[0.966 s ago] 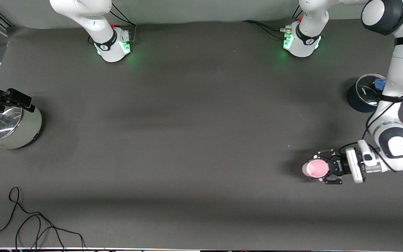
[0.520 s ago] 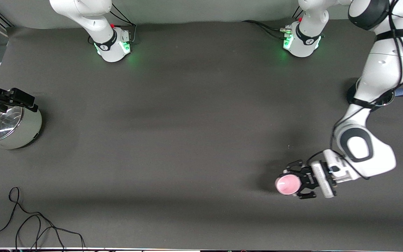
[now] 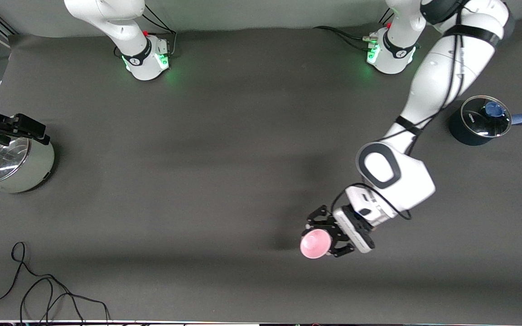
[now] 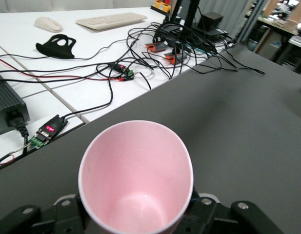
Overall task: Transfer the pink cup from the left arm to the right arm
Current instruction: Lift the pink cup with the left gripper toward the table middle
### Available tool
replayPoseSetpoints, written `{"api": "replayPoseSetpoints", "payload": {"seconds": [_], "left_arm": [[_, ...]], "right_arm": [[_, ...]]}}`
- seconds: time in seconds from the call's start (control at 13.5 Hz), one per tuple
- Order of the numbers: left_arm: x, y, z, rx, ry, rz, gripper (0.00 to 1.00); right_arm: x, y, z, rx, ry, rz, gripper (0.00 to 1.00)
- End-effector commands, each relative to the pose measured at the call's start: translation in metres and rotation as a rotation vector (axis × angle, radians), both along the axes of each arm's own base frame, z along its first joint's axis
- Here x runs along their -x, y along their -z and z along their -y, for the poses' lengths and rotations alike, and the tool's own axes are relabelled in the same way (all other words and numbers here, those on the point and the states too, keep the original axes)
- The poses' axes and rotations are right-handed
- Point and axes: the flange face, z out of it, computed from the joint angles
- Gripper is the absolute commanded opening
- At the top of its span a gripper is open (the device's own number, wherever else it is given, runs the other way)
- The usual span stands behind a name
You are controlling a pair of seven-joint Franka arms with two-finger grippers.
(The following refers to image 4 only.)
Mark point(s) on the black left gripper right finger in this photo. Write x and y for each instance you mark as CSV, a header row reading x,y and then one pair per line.
x,y
208,219

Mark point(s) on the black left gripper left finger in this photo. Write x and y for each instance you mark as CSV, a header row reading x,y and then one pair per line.
x,y
62,217

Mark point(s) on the pink plastic cup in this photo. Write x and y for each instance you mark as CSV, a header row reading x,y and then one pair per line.
x,y
135,170

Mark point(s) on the large black serial adapter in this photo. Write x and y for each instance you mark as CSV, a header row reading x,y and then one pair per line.
x,y
51,125

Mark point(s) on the dark grey table mat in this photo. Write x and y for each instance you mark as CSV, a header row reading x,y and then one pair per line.
x,y
238,122

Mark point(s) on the white table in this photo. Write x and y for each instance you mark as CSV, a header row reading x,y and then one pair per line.
x,y
67,97

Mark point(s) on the grey ribbed power supply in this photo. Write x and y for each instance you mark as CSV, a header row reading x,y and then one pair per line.
x,y
6,102

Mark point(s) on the small black adapter red light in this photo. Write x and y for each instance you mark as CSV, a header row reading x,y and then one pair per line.
x,y
119,67

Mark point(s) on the orange grey clamp device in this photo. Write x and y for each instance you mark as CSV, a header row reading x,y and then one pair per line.
x,y
175,58
156,46

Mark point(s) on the black face mask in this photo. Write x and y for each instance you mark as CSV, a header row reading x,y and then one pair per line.
x,y
50,51

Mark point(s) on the grey cabinet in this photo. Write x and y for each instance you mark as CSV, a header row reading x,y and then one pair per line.
x,y
272,46

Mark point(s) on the beige computer mouse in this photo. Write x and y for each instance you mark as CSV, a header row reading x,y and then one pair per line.
x,y
48,24

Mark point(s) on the dark brown box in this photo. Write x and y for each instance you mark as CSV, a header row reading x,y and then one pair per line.
x,y
210,20

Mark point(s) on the beige keyboard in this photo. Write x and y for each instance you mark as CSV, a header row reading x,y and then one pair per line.
x,y
111,21

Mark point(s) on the wooden desk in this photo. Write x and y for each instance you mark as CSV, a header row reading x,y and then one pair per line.
x,y
282,23

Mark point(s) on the yellow storage box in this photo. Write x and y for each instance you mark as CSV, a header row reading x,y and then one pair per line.
x,y
161,6

